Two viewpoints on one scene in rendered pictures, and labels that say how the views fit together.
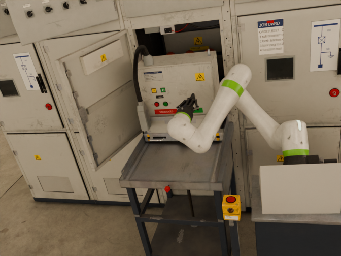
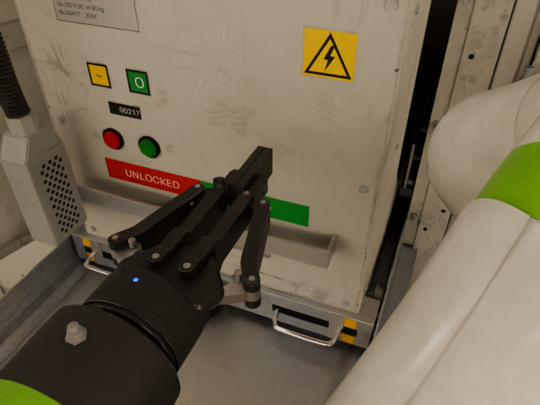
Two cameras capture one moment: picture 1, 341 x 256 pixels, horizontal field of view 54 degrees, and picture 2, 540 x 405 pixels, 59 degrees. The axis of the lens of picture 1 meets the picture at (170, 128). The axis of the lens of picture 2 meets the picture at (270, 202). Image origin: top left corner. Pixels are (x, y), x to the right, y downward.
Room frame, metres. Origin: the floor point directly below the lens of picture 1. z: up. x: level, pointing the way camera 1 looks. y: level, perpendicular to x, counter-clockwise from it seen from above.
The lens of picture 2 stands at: (1.40, -0.19, 1.49)
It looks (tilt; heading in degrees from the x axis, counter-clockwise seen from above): 38 degrees down; 2
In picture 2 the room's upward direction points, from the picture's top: straight up
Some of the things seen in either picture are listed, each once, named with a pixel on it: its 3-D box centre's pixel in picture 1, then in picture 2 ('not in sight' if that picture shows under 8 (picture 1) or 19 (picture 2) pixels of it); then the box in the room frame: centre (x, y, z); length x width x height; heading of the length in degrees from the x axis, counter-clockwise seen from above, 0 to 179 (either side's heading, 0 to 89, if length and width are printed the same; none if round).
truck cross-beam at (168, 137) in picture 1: (182, 135); (214, 276); (1.95, -0.07, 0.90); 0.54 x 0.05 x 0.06; 70
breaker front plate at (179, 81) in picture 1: (176, 102); (195, 153); (1.94, -0.07, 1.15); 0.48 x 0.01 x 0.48; 70
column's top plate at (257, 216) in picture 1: (296, 197); not in sight; (1.34, -0.59, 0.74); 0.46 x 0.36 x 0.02; 72
